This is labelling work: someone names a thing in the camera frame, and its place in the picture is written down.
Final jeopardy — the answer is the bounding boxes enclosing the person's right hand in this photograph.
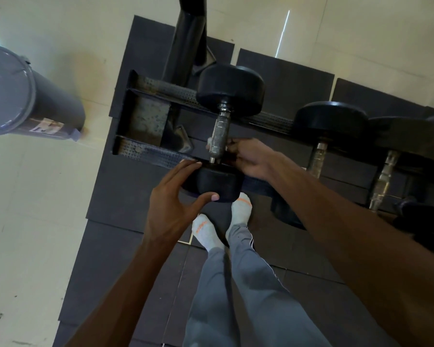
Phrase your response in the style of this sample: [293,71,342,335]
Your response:
[206,137,281,181]

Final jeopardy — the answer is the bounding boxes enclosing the person's left hand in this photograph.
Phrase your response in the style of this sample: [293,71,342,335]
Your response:
[144,160,220,247]

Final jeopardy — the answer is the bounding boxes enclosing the black dumbbell with steel handle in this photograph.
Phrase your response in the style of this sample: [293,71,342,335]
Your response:
[367,116,434,214]
[393,197,434,250]
[181,64,265,203]
[271,101,370,230]

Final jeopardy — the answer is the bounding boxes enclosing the person's left forearm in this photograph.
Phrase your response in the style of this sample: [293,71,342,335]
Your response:
[64,233,189,347]

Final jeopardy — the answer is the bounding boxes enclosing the person's right forearm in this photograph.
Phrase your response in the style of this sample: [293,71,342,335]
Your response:
[267,155,434,347]

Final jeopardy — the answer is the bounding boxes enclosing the white sock with orange print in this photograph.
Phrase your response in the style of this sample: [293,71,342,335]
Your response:
[191,214,225,252]
[226,192,253,240]

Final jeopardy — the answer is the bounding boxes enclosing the black metal dumbbell rack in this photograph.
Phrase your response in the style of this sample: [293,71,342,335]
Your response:
[111,0,434,217]

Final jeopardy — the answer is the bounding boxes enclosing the black rubber floor mats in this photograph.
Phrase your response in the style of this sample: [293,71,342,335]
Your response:
[52,15,434,347]

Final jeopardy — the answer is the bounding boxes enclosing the grey track trousers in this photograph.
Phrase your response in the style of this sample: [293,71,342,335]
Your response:
[183,224,332,347]

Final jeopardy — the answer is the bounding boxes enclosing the dark grey lidded trash bin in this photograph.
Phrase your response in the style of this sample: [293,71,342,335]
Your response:
[0,45,87,142]

